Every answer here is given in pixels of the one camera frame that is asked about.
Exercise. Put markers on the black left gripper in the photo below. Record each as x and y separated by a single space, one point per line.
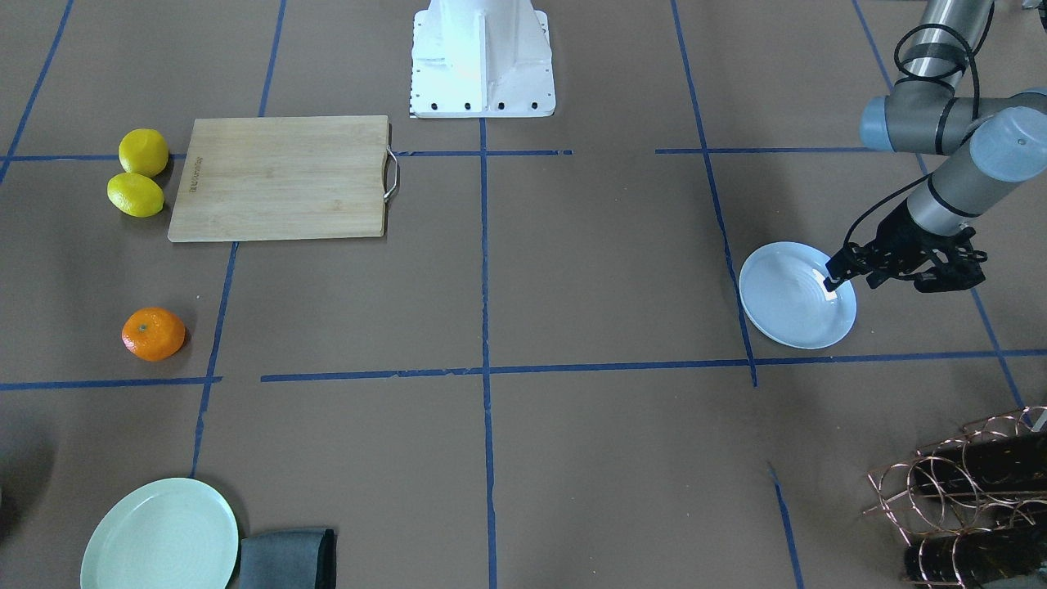
897 232

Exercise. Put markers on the light blue plate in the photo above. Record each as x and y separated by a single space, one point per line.
782 288

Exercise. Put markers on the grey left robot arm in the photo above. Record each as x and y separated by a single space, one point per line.
990 146

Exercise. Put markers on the light green plate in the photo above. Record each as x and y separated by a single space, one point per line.
170 533

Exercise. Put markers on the upper black bottle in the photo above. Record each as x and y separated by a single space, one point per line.
1002 468

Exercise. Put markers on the black bottle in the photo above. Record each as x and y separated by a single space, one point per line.
1002 468
978 558

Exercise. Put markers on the lower black bottle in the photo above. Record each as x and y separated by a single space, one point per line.
978 558

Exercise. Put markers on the wooden cutting board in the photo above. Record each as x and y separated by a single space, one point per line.
285 178

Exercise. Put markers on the grey folded cloth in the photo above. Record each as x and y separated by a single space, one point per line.
289 558

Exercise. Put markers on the orange mandarin fruit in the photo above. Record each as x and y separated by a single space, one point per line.
153 334

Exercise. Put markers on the upper yellow lemon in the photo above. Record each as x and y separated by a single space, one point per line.
144 152

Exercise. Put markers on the yellow lemon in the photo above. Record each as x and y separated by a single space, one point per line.
135 195
144 152

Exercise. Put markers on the lower yellow lemon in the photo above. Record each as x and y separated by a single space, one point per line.
135 195

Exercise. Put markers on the copper wire rack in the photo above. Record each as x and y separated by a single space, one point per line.
917 517

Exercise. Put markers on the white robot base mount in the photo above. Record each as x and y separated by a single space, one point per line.
481 59

